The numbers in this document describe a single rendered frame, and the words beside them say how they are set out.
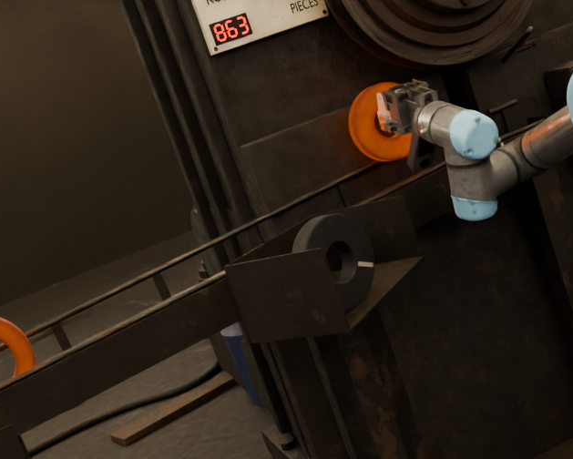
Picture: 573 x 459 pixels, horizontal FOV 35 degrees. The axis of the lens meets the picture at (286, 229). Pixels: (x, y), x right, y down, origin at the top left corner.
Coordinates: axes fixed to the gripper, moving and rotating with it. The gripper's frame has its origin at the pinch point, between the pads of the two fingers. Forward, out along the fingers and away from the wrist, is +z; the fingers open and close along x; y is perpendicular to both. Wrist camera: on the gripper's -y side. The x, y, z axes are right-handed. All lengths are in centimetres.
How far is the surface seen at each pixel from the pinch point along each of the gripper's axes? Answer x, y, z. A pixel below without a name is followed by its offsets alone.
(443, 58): -14.0, 6.7, -2.0
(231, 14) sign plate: 19.8, 25.1, 16.5
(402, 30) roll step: -6.7, 14.8, -1.8
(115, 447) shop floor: 73, -115, 113
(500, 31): -27.9, 7.6, -1.8
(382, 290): 24.3, -15.1, -37.3
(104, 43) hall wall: -44, -68, 608
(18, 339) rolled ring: 81, -13, -5
